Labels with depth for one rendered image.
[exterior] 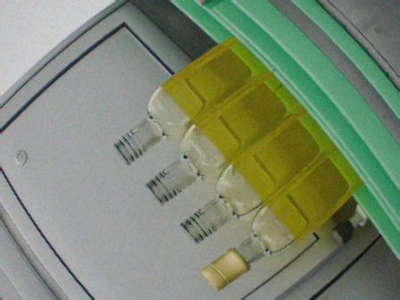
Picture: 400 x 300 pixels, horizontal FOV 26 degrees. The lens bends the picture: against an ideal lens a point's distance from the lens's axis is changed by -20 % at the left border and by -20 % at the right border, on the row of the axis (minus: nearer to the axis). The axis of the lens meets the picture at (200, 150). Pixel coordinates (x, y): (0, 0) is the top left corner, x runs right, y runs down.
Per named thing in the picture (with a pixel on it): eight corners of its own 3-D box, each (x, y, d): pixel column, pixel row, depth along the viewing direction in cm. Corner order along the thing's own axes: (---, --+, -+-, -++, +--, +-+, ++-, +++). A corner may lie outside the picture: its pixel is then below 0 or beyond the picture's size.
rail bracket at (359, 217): (391, 173, 117) (325, 240, 114) (396, 154, 111) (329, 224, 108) (404, 193, 115) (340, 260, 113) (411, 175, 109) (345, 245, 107)
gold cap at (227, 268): (243, 256, 101) (209, 279, 100) (254, 273, 103) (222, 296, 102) (226, 242, 104) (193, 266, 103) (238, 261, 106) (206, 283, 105)
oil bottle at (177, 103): (282, 21, 117) (142, 120, 114) (280, 3, 112) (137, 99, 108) (312, 51, 116) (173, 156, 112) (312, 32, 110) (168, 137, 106)
